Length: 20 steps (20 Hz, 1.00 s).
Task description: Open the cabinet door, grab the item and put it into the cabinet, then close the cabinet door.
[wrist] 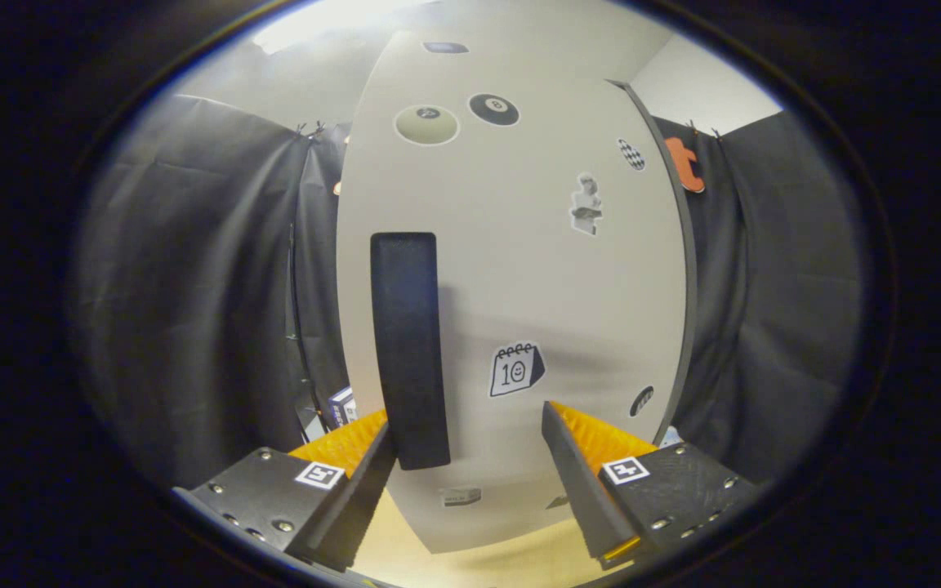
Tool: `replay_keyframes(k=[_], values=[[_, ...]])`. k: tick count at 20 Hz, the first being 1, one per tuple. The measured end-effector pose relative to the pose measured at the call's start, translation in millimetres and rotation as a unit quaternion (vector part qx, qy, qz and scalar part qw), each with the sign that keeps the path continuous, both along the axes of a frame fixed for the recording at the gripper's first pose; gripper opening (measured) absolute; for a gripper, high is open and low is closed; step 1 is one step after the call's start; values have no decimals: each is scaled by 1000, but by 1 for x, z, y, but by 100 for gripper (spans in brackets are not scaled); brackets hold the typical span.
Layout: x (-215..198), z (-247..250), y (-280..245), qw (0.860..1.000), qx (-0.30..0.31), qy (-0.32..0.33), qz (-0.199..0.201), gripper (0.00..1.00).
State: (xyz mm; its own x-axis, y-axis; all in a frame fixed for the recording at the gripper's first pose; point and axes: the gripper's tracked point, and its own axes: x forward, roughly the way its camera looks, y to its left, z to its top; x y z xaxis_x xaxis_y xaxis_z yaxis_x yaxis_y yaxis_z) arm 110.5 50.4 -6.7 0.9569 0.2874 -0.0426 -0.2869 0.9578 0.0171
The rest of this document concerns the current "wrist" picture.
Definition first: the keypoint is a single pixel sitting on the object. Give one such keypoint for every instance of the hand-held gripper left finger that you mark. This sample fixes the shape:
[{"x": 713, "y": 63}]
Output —
[{"x": 360, "y": 506}]

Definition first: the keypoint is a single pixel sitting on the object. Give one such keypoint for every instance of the grey cabinet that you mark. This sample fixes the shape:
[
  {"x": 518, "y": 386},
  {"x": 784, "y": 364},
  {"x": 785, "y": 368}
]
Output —
[{"x": 692, "y": 286}]

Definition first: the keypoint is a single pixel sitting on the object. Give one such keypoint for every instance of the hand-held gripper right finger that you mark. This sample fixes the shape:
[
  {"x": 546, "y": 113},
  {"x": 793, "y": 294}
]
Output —
[{"x": 581, "y": 482}]

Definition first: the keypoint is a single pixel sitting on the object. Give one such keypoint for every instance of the white cabinet door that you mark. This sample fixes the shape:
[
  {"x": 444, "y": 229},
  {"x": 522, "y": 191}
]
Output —
[{"x": 536, "y": 269}]

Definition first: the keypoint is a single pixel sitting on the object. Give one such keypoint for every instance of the black backdrop cloth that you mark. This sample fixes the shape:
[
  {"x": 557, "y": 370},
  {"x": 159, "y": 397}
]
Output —
[{"x": 193, "y": 286}]

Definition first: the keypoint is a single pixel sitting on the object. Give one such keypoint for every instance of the black backdrop stand pole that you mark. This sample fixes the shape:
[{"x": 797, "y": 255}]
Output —
[{"x": 295, "y": 327}]

